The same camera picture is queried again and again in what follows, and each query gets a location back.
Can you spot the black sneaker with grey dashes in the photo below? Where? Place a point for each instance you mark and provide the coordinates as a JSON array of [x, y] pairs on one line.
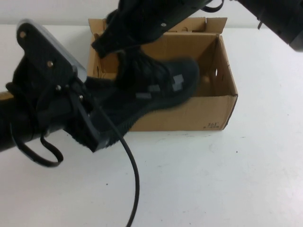
[[154, 99]]

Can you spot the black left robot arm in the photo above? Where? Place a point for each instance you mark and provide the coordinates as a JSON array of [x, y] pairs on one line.
[[16, 123]]

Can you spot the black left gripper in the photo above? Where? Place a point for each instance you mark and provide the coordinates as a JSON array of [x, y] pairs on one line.
[[71, 104]]

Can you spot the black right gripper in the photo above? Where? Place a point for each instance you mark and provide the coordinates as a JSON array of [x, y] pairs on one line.
[[151, 19]]

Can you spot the brown cardboard shoe box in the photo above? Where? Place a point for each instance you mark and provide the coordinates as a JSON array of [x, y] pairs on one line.
[[213, 111]]

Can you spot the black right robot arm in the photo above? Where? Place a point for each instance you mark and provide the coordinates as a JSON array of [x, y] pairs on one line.
[[279, 19]]

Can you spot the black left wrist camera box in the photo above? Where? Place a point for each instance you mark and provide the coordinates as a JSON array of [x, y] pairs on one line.
[[47, 52]]

